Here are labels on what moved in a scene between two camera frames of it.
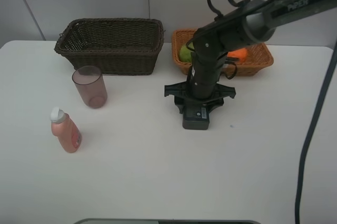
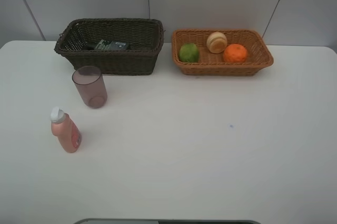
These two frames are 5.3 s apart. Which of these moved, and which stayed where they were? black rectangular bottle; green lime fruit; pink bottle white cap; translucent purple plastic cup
Moved: black rectangular bottle
Stayed: translucent purple plastic cup; green lime fruit; pink bottle white cap
